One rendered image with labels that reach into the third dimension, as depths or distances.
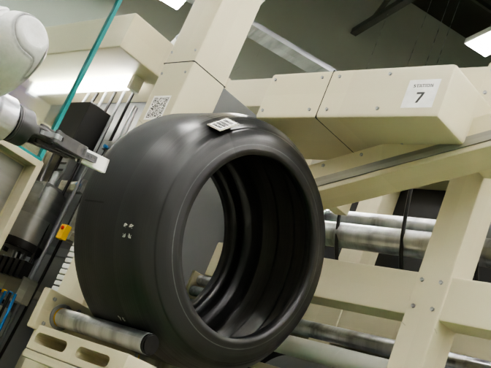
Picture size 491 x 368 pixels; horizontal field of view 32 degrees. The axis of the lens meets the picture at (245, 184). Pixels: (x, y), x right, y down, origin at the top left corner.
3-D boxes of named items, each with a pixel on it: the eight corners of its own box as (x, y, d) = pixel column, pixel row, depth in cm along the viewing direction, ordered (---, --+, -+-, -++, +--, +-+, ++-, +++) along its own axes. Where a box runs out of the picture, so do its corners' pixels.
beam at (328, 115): (253, 117, 240) (272, 72, 244) (304, 161, 256) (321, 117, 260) (436, 115, 196) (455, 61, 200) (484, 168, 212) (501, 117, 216)
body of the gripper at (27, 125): (26, 102, 157) (66, 122, 163) (4, 102, 163) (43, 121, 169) (12, 139, 155) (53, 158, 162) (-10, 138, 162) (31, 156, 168)
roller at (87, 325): (58, 303, 197) (71, 313, 200) (47, 320, 196) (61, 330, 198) (150, 329, 172) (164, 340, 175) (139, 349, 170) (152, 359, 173)
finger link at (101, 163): (81, 147, 171) (83, 147, 170) (107, 159, 176) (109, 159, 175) (76, 161, 170) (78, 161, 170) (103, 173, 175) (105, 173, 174)
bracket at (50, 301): (25, 325, 194) (44, 286, 197) (145, 380, 219) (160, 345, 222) (33, 328, 192) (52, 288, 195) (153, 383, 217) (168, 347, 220)
